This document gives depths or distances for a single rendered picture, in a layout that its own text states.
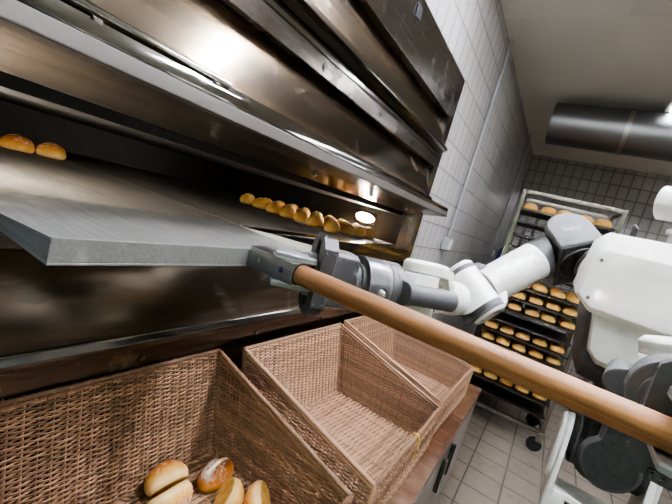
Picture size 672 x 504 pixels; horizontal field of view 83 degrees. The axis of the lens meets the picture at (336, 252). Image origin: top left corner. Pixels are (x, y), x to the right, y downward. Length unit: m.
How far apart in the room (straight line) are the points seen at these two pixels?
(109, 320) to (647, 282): 0.99
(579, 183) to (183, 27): 5.10
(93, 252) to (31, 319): 0.35
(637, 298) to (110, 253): 0.84
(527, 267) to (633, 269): 0.19
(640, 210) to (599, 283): 4.65
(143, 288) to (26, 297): 0.20
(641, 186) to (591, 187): 0.47
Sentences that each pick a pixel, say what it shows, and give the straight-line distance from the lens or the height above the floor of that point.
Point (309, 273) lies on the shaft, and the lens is 0.52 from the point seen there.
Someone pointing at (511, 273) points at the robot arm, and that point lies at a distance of 0.93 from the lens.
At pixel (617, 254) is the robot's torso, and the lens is 0.90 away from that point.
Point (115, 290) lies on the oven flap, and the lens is 0.85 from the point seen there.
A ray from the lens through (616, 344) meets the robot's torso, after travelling 0.90.
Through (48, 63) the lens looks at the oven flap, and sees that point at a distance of 0.66.
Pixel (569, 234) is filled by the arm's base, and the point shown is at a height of 1.39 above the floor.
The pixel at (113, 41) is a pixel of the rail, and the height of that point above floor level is 1.43.
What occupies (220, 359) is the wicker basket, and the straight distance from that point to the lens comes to 1.08.
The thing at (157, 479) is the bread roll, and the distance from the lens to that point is 1.01.
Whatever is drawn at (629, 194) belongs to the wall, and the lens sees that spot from 5.55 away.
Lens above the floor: 1.31
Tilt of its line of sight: 7 degrees down
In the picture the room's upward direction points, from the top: 16 degrees clockwise
